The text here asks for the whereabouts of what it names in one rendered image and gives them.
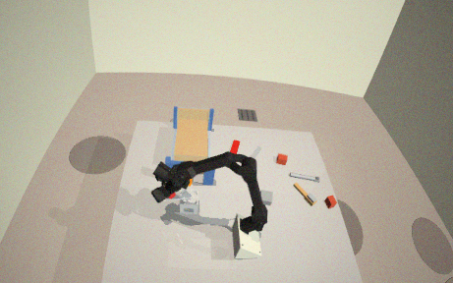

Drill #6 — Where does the small reddish-brown block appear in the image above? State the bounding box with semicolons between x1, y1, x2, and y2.
325;196;337;209
277;154;288;165

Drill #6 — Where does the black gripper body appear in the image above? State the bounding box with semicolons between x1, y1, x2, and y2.
151;180;182;202

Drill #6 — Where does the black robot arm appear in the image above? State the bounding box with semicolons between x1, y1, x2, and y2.
152;151;268;235

